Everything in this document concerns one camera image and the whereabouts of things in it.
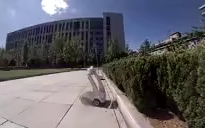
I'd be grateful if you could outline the grey metal bench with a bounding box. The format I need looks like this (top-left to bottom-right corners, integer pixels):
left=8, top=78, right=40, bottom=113
left=80, top=65, right=108, bottom=108

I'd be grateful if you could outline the large curved grey building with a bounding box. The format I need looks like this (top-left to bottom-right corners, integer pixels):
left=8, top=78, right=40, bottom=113
left=4, top=12, right=127, bottom=65

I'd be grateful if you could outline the pale concrete kerb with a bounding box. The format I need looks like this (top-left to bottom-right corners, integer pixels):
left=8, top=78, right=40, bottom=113
left=97, top=68, right=154, bottom=128

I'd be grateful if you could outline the green grass lawn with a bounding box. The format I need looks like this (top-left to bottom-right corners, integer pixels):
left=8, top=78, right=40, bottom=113
left=0, top=67, right=82, bottom=84

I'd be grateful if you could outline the pale concrete slab path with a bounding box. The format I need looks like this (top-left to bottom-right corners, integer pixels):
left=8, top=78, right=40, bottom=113
left=0, top=69, right=125, bottom=128

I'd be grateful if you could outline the low building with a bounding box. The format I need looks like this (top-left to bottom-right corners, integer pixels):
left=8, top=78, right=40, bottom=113
left=147, top=31, right=205, bottom=56

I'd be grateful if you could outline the conifer tree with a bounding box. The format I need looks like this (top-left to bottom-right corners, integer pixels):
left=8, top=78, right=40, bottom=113
left=138, top=38, right=153, bottom=56

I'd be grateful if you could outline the row of trees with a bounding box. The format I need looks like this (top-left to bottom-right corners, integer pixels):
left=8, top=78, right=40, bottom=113
left=0, top=36, right=134, bottom=70

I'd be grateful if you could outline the green hedge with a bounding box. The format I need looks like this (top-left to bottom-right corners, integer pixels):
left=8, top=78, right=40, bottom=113
left=102, top=42, right=205, bottom=128

